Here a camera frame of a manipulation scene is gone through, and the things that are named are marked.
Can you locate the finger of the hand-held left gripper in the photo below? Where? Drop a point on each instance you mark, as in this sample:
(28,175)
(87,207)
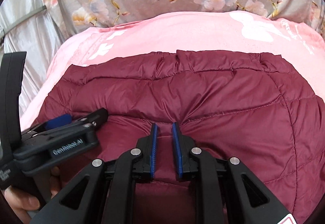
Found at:
(59,120)
(96,116)

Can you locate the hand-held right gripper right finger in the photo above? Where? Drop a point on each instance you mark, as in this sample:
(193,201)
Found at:
(177,149)

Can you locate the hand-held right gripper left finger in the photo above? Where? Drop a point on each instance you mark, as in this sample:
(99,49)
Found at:
(153,149)

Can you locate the maroon puffer jacket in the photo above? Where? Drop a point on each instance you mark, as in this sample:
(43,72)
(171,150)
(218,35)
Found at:
(228,102)

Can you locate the person's left hand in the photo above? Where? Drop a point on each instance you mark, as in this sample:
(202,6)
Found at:
(22,202)

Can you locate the grey satin curtain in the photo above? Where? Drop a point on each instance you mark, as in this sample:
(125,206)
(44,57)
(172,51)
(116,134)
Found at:
(33,36)

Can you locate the pink printed blanket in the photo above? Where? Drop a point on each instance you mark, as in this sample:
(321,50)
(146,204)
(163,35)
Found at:
(177,33)

